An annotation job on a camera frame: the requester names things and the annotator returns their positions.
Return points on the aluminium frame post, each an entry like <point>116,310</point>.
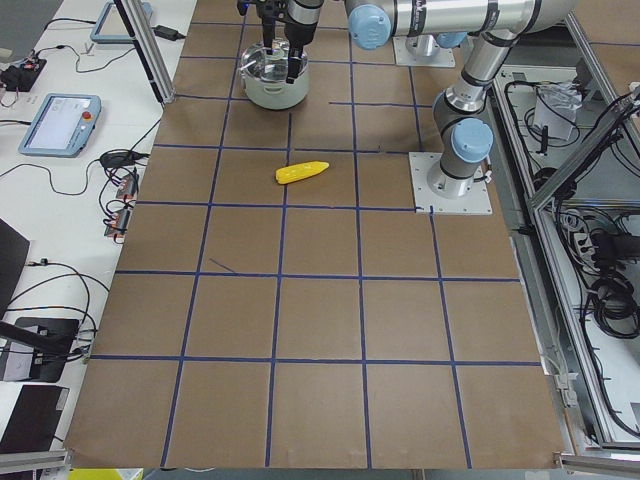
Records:
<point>140,32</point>

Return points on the blue teach pendant far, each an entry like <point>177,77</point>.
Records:
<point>109,27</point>

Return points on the yellow corn cob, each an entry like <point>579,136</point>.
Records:
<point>300,171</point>

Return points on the blue teach pendant near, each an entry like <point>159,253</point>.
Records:
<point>62,126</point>

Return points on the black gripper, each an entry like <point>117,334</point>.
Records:
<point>303,19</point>

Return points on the black power adapter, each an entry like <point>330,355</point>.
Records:
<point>168,33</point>

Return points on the brown paper table mat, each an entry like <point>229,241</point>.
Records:
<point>318,324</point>

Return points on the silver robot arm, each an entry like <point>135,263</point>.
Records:
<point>371,23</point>
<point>499,24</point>

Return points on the blue teach pendant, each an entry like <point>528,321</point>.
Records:
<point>62,126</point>
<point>109,27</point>

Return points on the pale green cooking pot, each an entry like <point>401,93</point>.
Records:
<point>278,96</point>

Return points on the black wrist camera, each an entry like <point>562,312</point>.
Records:
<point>266,9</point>

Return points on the glass pot lid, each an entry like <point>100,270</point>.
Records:
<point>258,64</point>

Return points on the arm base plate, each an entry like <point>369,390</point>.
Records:
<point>422,50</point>
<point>436,193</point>

